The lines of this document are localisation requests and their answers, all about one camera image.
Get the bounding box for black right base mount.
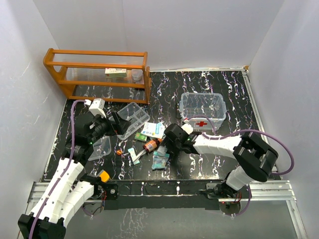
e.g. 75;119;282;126
196;183;251;200

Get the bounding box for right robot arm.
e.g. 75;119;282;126
158;123;278;198

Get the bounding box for teal white sachet strips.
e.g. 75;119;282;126
128;148;146;165

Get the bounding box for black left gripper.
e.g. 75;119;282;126
88;111;131;144

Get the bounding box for small green box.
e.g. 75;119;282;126
135;132;148;142

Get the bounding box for clear divider tray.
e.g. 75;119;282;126
118;103;150;140

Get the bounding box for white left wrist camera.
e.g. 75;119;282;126
84;98;106;118

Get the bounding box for green white medicine box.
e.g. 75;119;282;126
105;68;127;78

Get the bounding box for orange wooden shelf rack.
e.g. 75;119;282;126
43;48;152;104

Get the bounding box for brown medicine bottle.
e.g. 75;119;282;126
143;138;162;153

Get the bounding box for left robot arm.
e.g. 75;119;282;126
18;112;131;239

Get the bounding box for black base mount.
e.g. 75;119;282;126
89;181;119;201
196;183;251;200

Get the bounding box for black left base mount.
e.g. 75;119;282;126
89;181;119;201

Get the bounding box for small clear round jar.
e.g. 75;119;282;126
131;69;143;83

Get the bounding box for white blue medicine box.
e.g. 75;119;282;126
141;122;165;138

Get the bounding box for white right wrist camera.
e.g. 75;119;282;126
181;123;193;134

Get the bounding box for teal bandage packet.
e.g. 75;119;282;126
152;151;169;170

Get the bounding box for aluminium frame rail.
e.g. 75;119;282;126
27;180;297;203

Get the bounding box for clear box lid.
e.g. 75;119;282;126
88;136;111;161

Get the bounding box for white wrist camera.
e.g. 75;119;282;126
181;123;193;134
84;98;106;118

